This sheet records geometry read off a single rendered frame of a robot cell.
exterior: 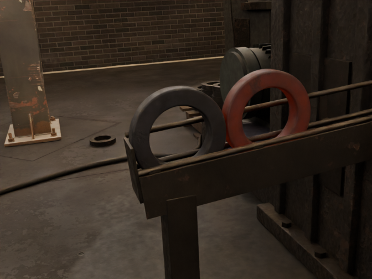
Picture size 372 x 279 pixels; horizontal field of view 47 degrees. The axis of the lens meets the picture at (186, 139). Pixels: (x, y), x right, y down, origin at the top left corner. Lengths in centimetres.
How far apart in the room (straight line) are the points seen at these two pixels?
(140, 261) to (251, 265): 41
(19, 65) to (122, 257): 193
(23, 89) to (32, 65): 19
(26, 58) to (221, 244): 209
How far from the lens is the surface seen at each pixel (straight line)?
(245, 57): 215
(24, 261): 180
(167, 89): 77
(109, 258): 170
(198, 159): 79
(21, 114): 333
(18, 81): 328
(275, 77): 84
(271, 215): 179
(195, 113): 310
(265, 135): 91
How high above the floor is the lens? 91
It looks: 18 degrees down
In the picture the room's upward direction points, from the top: 3 degrees counter-clockwise
